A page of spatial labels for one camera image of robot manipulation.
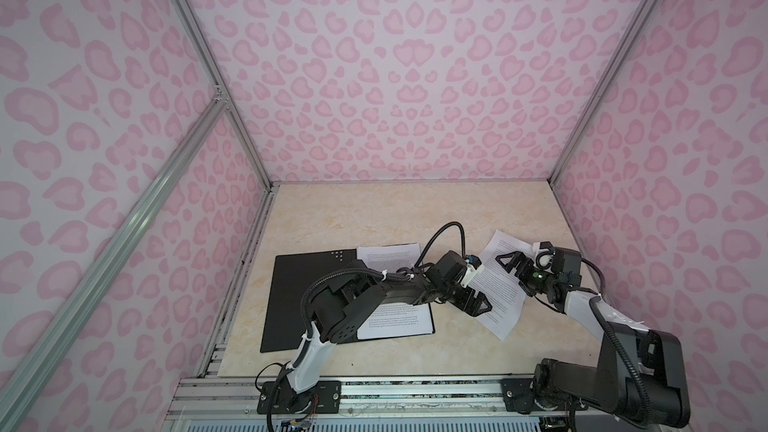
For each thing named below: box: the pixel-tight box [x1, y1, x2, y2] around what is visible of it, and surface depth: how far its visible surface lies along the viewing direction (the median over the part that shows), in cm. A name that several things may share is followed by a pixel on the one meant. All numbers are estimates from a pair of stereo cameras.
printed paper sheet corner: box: [468, 229, 533, 341], surface depth 92 cm
